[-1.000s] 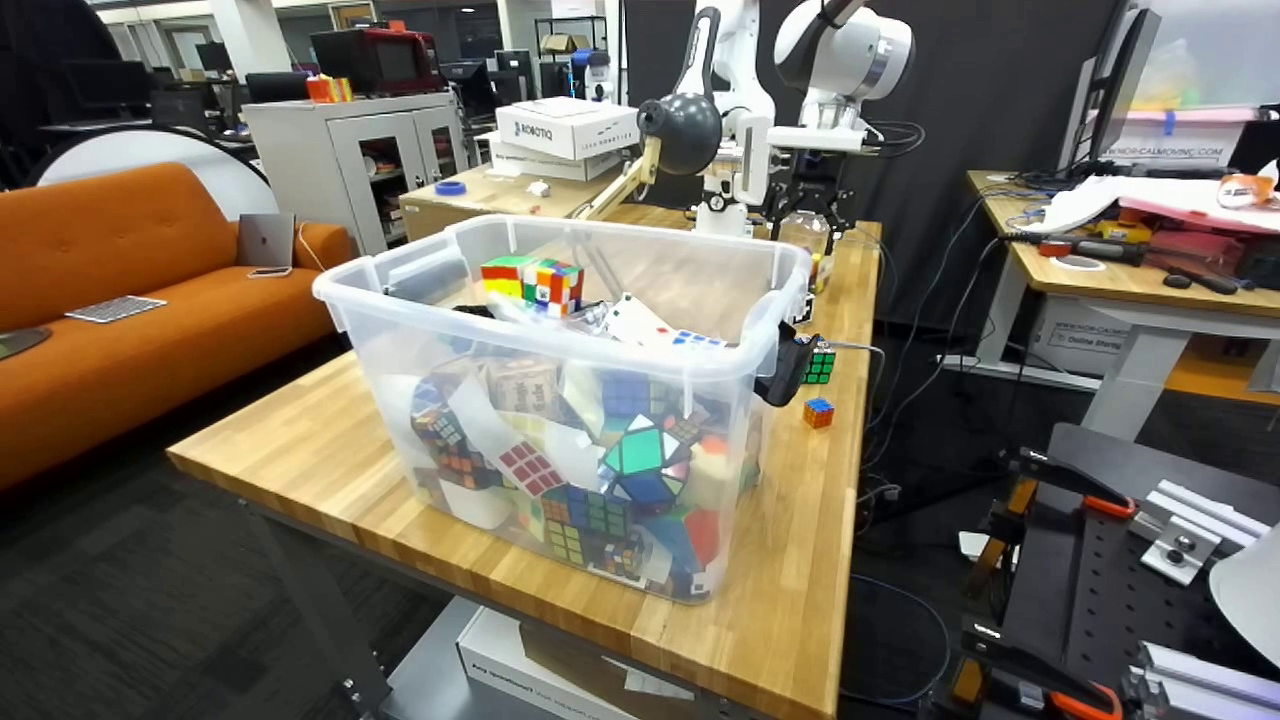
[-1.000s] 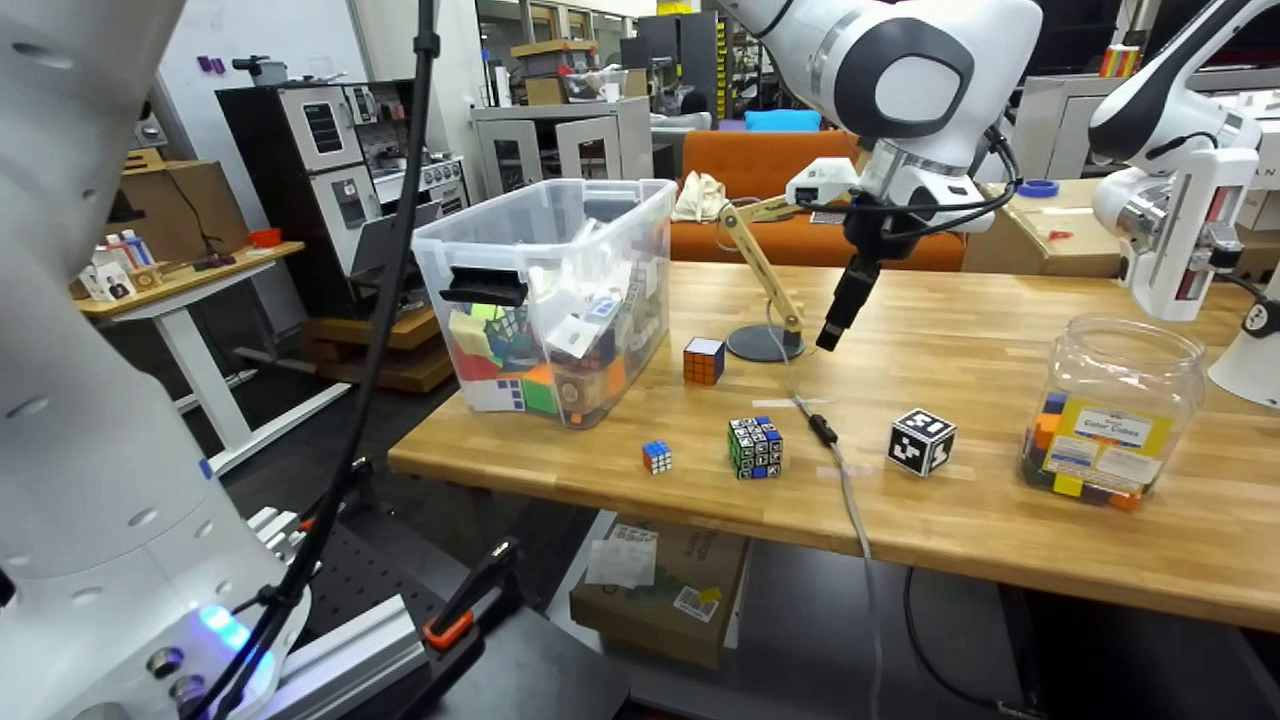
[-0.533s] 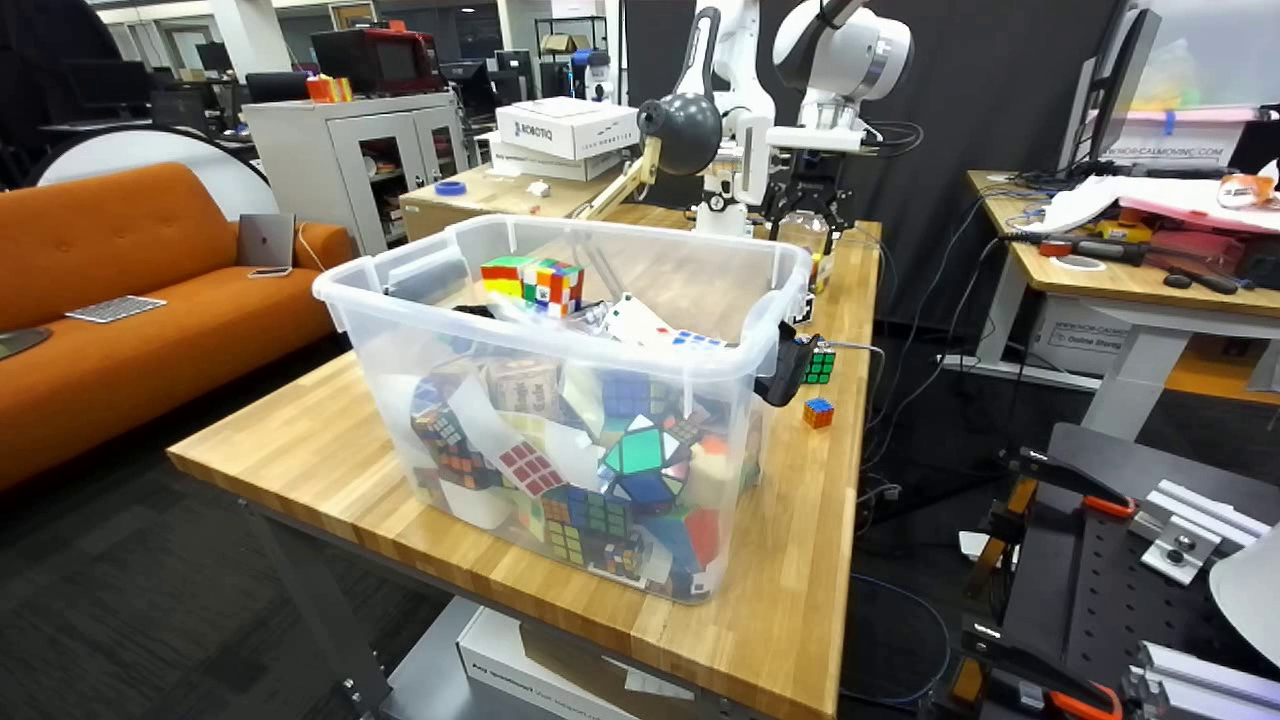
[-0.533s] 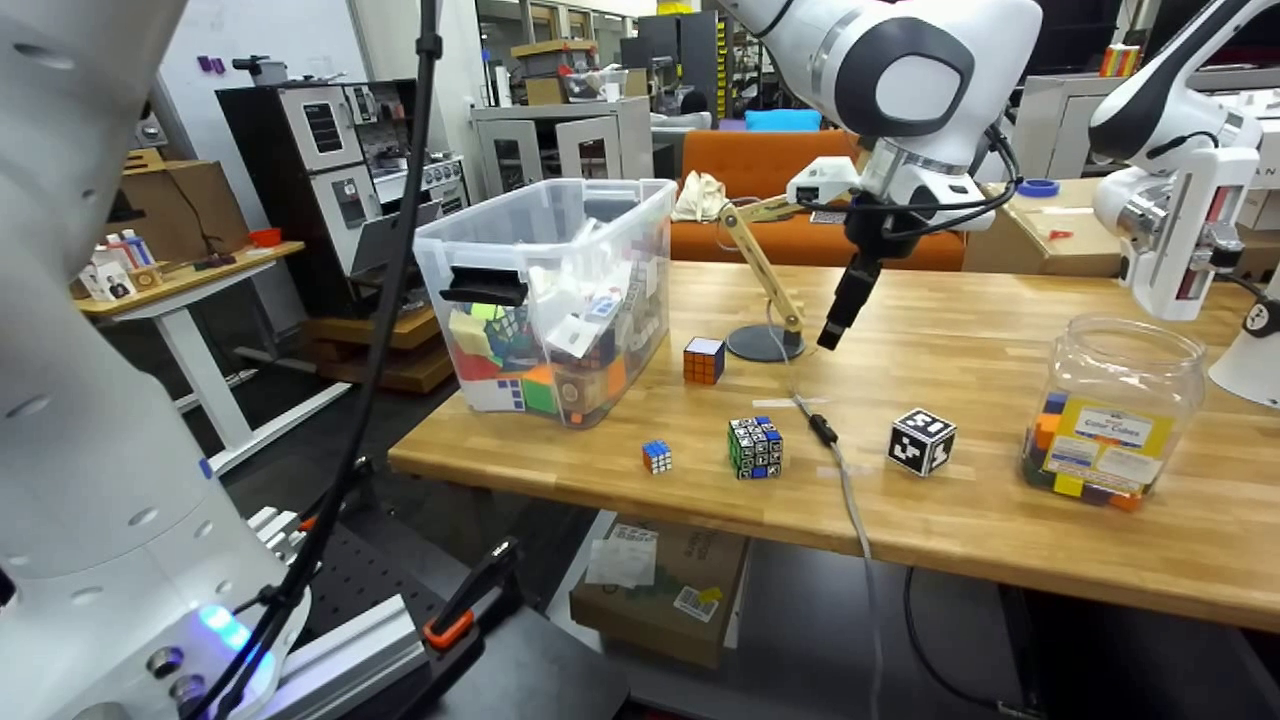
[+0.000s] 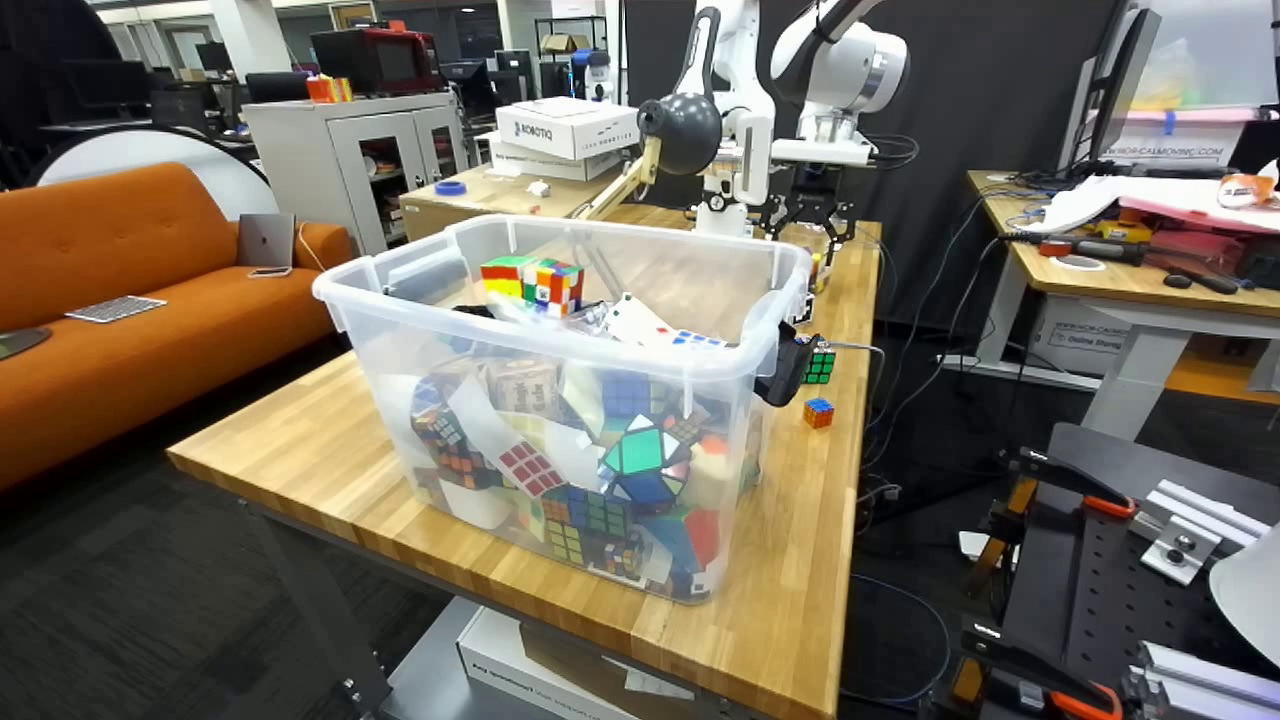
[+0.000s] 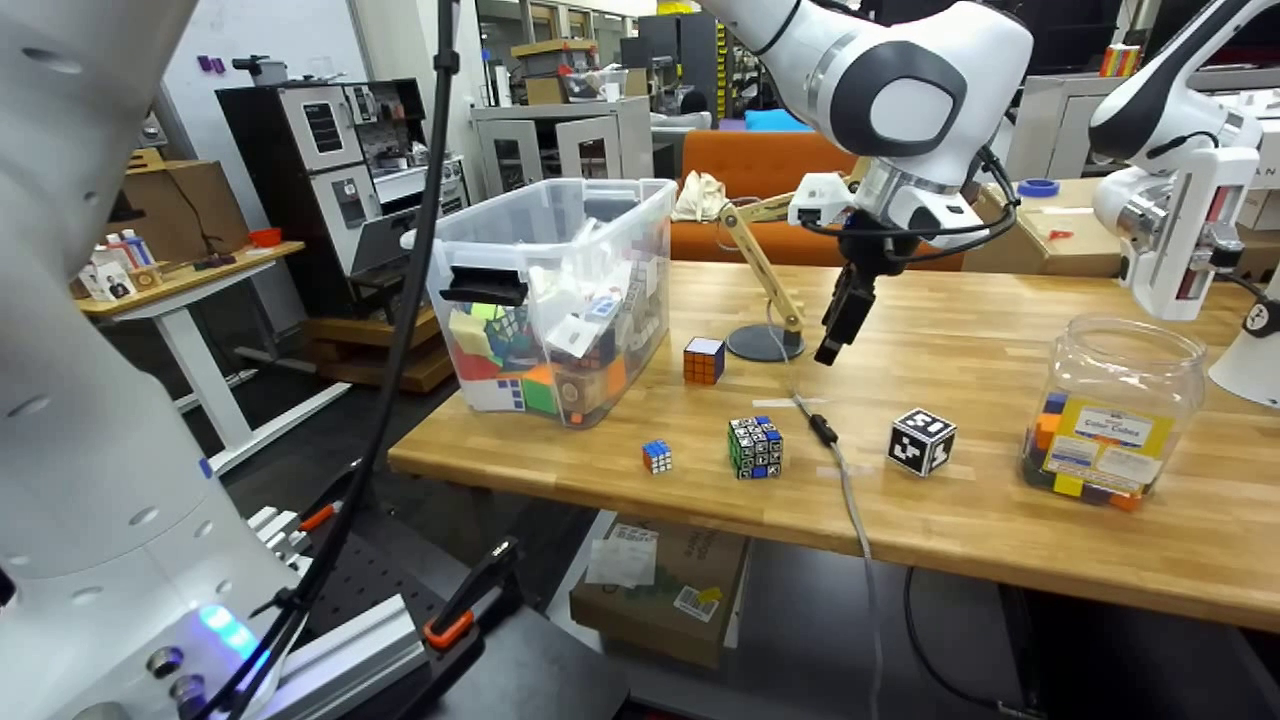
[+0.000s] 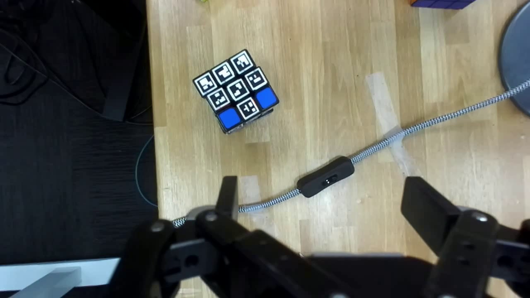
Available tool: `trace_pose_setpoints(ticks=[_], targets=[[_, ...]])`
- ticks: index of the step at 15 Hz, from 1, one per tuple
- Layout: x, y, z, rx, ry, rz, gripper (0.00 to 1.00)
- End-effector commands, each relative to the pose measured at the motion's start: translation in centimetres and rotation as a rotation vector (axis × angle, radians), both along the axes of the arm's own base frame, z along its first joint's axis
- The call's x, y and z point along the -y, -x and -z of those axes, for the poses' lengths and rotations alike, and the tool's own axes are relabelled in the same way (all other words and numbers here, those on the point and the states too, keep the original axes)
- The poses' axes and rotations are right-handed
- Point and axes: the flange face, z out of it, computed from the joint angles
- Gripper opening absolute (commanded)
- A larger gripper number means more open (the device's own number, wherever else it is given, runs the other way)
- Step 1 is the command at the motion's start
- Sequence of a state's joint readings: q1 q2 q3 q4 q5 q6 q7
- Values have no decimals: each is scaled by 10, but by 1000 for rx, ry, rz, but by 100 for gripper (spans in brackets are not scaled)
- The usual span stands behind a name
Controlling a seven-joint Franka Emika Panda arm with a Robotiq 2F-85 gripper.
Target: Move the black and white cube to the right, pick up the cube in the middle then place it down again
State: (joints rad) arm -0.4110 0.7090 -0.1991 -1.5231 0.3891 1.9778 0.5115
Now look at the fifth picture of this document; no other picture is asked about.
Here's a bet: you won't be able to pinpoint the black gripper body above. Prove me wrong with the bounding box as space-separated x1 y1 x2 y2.
786 159 847 210

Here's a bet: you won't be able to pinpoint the small green cube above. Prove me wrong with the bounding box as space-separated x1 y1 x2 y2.
796 347 840 393

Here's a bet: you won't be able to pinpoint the rainbow striped puzzle cube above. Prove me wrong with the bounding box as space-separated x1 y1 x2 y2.
475 253 593 319

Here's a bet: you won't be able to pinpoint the beige puzzle cube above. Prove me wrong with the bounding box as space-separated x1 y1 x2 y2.
485 356 563 417

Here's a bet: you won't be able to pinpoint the red and blue puzzle cube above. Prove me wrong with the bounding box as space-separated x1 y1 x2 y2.
675 504 733 595

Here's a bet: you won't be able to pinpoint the red and white puzzle cube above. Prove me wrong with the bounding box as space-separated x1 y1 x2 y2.
498 435 568 501

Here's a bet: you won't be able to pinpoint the green and yellow puzzle cube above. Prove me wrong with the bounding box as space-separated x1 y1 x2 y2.
538 485 632 572

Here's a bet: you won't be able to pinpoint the dark multicolour puzzle cube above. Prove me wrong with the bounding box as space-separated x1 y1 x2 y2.
408 395 505 492

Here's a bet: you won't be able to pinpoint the plain white cube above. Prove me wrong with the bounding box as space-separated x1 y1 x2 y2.
435 478 518 531

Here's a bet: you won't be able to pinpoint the white upright machine column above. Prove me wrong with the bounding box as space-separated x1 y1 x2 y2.
672 0 781 235

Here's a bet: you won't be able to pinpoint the black curtain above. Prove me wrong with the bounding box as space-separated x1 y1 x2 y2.
624 0 1137 343

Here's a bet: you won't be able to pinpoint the black clamp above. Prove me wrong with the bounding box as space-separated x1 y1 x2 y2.
753 318 822 412

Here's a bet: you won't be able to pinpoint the white papers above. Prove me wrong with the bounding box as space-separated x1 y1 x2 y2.
1004 175 1131 245

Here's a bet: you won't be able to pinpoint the white cardboard box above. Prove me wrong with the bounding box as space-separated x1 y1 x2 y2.
494 97 646 164

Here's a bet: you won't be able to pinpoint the flat white box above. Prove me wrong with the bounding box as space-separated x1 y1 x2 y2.
480 132 632 188

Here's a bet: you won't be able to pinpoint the teal megaminx puzzle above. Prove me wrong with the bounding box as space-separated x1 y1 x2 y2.
599 412 672 480

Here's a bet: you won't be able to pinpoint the wooden desk with white legs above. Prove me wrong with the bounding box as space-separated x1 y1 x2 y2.
933 169 1280 444

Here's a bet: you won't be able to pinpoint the black computer monitor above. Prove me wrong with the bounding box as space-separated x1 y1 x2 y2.
1055 4 1165 183

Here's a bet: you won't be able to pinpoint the red tool case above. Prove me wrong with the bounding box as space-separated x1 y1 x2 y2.
1115 198 1280 292

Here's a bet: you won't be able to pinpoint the clear plastic storage bin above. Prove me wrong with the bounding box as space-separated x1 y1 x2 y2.
314 213 822 605

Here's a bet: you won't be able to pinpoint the dark red machine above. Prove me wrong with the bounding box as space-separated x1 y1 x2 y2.
314 20 447 99

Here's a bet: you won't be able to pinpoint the black perforated panel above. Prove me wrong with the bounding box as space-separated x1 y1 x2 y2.
995 419 1280 696

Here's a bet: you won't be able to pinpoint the aluminium extrusion piece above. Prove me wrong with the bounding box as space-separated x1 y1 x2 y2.
1131 478 1275 592

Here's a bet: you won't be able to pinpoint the orange object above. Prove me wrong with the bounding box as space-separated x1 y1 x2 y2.
304 71 362 107

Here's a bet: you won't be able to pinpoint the white cabinet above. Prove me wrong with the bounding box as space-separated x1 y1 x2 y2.
241 90 471 258

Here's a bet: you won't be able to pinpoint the white box under table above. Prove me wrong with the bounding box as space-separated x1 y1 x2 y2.
451 602 753 720

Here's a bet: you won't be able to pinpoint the grey tablet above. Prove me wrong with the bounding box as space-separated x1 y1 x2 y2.
235 213 296 277

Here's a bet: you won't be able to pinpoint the white curved plate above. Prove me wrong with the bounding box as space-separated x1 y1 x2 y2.
1205 520 1280 671

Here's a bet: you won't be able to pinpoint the white metal rails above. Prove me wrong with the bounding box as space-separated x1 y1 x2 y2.
1131 635 1280 720

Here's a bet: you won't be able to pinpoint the white round table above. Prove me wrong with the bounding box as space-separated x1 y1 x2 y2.
32 125 279 224

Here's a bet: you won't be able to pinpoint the flat grey pad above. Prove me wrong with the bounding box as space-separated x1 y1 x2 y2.
61 292 174 327

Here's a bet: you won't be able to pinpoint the orange sofa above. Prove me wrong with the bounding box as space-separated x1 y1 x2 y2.
0 159 362 492

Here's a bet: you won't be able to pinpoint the dark flat object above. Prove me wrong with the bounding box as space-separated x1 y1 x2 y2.
0 325 56 361

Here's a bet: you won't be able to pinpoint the white wrist mount bar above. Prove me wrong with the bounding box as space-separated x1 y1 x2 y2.
761 137 882 171

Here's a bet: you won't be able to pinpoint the orange handled clamp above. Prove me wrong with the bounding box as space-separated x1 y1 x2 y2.
1004 450 1140 529
951 626 1131 720

